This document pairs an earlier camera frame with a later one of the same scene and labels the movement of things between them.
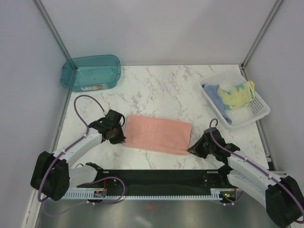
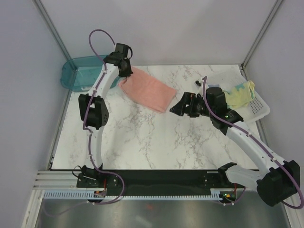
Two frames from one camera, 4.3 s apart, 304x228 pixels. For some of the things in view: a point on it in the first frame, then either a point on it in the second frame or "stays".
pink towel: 157,134 -> 148,90
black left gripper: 120,138 -> 128,72
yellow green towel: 239,97 stays
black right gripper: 195,148 -> 187,98
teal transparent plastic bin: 91,73 stays
